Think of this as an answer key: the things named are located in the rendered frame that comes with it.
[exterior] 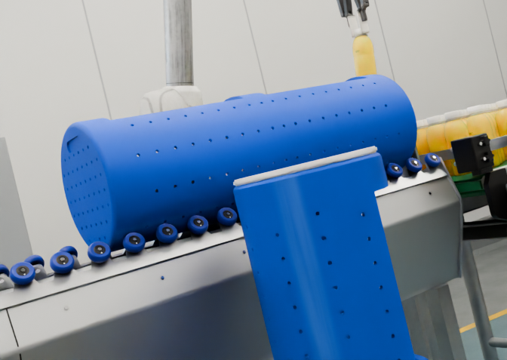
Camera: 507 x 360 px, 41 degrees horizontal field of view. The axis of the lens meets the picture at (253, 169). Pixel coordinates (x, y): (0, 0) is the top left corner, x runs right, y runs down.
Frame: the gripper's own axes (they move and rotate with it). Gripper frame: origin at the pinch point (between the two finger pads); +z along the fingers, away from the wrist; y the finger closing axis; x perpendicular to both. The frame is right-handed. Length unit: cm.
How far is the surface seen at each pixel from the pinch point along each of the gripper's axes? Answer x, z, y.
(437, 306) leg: -21, 84, 25
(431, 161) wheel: -13, 46, 28
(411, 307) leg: -18, 86, 12
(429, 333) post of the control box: 8, 104, -10
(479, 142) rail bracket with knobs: -9, 44, 41
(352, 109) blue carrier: -39, 28, 30
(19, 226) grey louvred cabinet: -82, 36, -139
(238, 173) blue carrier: -76, 37, 31
